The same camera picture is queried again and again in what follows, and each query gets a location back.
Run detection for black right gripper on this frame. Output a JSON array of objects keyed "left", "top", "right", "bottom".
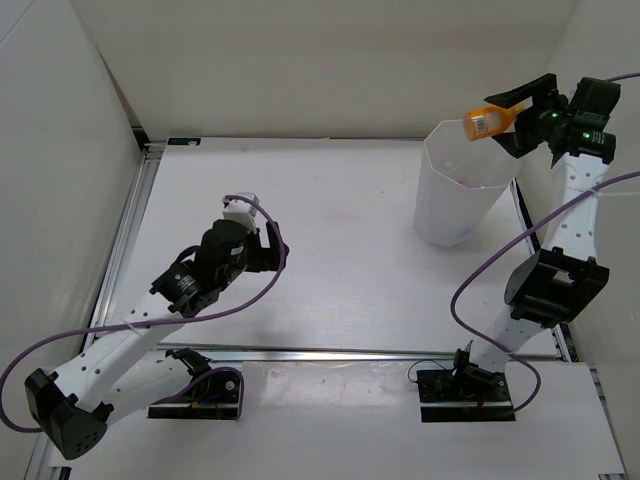
[{"left": 483, "top": 73, "right": 571, "bottom": 159}]

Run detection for orange plastic bottle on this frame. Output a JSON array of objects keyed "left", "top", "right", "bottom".
[{"left": 462, "top": 101, "right": 530, "bottom": 141}]

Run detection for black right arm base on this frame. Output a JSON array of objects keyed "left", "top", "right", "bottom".
[{"left": 407, "top": 342, "right": 516, "bottom": 423}]

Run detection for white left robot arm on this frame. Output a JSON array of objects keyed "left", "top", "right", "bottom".
[{"left": 25, "top": 219, "right": 289, "bottom": 460}]

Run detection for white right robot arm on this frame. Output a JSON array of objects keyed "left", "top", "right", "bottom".
[{"left": 449, "top": 73, "right": 621, "bottom": 400}]

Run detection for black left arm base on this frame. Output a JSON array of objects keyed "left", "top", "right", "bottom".
[{"left": 147, "top": 348, "right": 245, "bottom": 421}]

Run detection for white octagonal plastic bin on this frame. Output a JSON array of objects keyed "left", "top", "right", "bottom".
[{"left": 414, "top": 120, "right": 523, "bottom": 247}]

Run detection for blue label sticker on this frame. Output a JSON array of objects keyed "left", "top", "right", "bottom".
[{"left": 167, "top": 137, "right": 201, "bottom": 147}]

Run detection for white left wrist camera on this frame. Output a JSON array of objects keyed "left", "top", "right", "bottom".
[{"left": 222, "top": 197, "right": 258, "bottom": 233}]

